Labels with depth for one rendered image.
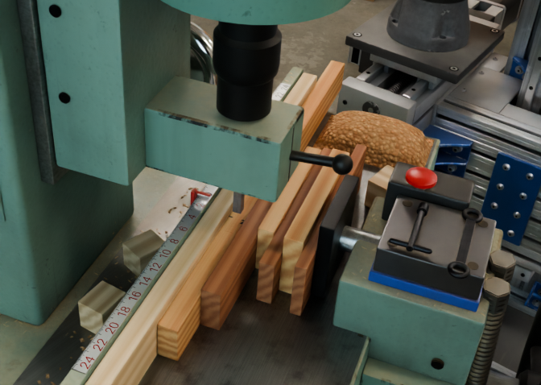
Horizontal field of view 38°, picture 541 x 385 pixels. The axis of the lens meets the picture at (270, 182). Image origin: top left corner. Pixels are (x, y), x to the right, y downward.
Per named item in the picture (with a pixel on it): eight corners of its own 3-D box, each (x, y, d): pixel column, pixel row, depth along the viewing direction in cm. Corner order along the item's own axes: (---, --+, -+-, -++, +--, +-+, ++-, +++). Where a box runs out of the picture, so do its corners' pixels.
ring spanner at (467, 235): (467, 283, 67) (468, 278, 67) (444, 275, 67) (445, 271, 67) (484, 214, 75) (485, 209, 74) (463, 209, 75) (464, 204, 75)
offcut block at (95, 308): (104, 339, 85) (101, 315, 83) (80, 325, 87) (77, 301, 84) (128, 316, 88) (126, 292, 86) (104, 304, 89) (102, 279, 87)
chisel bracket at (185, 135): (274, 217, 75) (281, 143, 70) (142, 179, 78) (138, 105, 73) (299, 175, 80) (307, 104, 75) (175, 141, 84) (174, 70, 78)
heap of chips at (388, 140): (420, 178, 96) (426, 153, 93) (311, 149, 99) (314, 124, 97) (434, 140, 103) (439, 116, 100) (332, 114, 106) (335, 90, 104)
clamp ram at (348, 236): (382, 317, 76) (398, 248, 71) (309, 295, 78) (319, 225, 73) (402, 258, 83) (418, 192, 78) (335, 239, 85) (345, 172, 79)
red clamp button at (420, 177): (432, 194, 74) (435, 186, 74) (402, 186, 75) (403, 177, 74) (438, 177, 76) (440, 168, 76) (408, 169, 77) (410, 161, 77)
